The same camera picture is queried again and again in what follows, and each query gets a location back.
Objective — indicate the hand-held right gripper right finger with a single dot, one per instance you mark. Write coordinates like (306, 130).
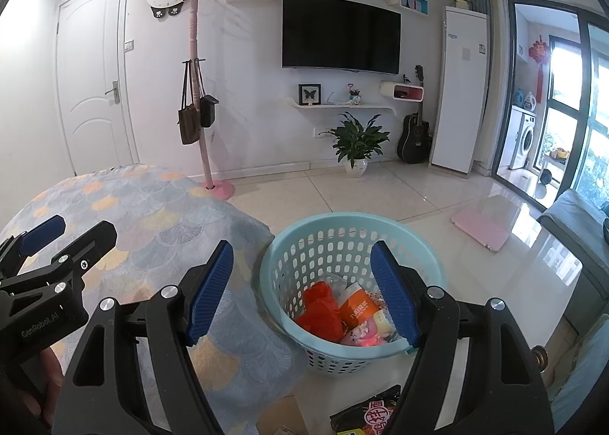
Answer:
(392, 292)

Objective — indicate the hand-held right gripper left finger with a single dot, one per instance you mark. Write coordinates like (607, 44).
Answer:
(211, 287)

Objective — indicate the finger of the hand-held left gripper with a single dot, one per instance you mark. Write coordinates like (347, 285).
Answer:
(43, 230)
(90, 244)

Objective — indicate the polka dot white packet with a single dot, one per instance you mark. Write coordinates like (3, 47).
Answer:
(376, 298)

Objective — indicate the orange snack packet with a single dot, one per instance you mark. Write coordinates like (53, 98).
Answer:
(357, 309)

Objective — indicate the pink yellow packet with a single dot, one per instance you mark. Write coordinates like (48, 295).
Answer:
(368, 332)

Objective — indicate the clear plastic bottle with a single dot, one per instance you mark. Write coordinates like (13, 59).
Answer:
(340, 288)

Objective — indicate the red plastic bag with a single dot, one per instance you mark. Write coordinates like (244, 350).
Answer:
(319, 316)

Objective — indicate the light blue plastic basket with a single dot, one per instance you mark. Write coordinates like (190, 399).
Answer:
(328, 361)

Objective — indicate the person's left hand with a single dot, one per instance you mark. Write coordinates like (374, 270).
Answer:
(47, 373)

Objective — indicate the scale patterned tablecloth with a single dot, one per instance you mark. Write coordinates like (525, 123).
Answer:
(142, 225)

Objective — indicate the pink flat board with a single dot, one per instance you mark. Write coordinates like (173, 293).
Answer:
(480, 228)

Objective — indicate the black red snack packet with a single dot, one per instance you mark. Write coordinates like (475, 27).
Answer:
(366, 416)

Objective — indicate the black guitar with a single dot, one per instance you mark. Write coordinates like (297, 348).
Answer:
(414, 140)

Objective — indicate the brown hanging bag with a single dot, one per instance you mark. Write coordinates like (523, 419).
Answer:
(189, 125)

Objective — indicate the white door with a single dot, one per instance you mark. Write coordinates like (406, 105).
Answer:
(90, 82)

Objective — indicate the green potted plant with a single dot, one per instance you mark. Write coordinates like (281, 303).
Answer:
(357, 140)

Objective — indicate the black hanging bag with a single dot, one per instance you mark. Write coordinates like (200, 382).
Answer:
(208, 111)

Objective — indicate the grey sofa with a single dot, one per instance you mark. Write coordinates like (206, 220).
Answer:
(575, 225)

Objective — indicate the white washing machine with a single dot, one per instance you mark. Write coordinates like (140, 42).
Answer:
(523, 140)

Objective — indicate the white pink cube shelf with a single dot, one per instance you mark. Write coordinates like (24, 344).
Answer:
(386, 91)

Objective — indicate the small shelf figurine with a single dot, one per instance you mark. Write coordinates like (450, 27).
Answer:
(353, 93)

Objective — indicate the light blue cloth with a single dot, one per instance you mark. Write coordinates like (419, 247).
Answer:
(585, 368)

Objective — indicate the framed butterfly picture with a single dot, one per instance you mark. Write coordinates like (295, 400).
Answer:
(309, 95)

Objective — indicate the white blue detergent bottle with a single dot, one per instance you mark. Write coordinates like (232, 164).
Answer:
(530, 101)

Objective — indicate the pink coat rack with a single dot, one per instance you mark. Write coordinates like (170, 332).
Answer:
(192, 25)

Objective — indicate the red knot ornament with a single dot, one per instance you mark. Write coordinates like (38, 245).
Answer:
(539, 51)

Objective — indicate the sliding glass door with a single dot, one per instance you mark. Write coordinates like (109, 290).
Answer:
(594, 82)

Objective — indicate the small flower pot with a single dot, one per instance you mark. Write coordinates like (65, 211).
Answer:
(461, 0)

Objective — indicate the curved white wall shelf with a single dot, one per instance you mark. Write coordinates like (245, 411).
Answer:
(342, 106)

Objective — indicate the black wall television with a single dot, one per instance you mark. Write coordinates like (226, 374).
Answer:
(340, 32)

